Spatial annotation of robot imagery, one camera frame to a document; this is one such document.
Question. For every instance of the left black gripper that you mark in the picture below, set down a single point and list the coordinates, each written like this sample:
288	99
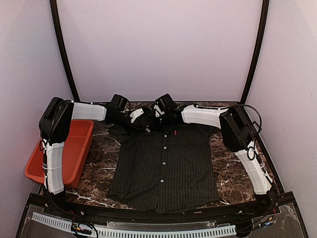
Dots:
135	128

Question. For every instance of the right black frame post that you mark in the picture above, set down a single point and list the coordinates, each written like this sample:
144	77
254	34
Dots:
256	52

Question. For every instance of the black frame post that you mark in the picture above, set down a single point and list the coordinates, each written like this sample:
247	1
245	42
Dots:
256	52
62	50

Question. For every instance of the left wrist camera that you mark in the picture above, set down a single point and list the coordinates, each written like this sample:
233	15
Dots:
119	100

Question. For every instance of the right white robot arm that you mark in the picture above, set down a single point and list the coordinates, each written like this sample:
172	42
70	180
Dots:
238	134

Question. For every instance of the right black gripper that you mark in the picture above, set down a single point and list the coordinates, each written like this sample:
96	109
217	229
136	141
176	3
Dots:
167	127

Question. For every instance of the black pinstriped shirt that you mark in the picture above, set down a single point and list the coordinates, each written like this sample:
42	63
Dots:
164	171

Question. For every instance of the left black frame post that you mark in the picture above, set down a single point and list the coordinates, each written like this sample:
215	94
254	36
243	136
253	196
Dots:
62	50

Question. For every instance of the black front rail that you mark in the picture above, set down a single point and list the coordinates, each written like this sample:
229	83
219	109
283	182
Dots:
221	214

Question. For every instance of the orange plastic bin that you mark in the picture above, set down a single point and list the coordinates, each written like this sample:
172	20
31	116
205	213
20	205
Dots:
74	157

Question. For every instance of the white slotted cable duct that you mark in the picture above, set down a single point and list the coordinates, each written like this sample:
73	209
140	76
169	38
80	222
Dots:
138	230

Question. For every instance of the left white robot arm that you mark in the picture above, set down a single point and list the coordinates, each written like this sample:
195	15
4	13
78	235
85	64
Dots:
55	124

